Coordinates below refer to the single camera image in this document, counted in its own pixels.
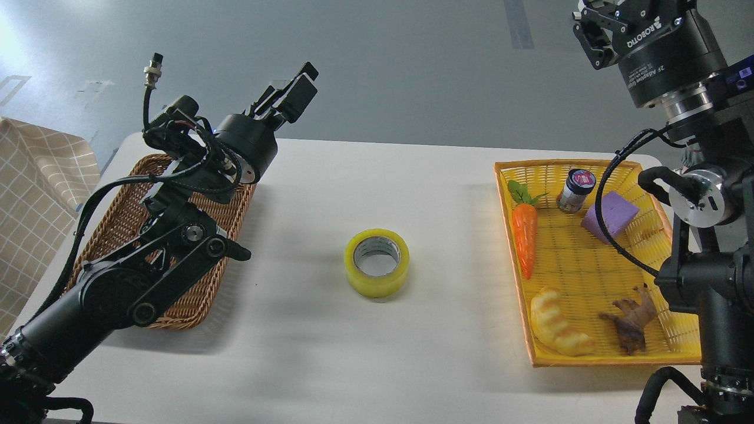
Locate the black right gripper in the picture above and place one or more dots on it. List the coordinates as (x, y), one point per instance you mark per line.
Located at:
(659, 46)

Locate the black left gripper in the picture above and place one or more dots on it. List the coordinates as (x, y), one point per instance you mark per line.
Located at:
(249, 137)

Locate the yellow tape roll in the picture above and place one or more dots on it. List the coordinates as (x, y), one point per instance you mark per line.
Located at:
(376, 263)

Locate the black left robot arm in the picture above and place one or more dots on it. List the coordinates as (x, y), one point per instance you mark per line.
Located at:
(176, 246)

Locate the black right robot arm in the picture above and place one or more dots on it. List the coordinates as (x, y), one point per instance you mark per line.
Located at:
(709, 271)

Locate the small dark jar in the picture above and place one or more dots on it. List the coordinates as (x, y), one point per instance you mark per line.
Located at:
(579, 183)

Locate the purple foam block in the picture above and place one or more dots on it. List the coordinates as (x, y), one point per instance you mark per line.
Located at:
(617, 213)

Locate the brown wicker basket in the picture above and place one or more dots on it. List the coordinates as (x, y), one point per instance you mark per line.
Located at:
(121, 224)

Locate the orange toy carrot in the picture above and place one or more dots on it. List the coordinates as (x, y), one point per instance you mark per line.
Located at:
(524, 225)

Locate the yellow plastic basket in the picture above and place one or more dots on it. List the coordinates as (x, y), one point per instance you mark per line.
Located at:
(589, 276)

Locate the beige checked cloth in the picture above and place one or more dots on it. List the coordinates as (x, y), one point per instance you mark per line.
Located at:
(45, 176)

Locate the brown toy animal figure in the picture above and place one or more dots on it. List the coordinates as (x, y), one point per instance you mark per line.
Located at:
(634, 318)

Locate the toy croissant bread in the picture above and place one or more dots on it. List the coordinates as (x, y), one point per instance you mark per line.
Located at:
(551, 326)

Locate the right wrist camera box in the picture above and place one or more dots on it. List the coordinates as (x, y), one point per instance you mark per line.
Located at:
(739, 77)

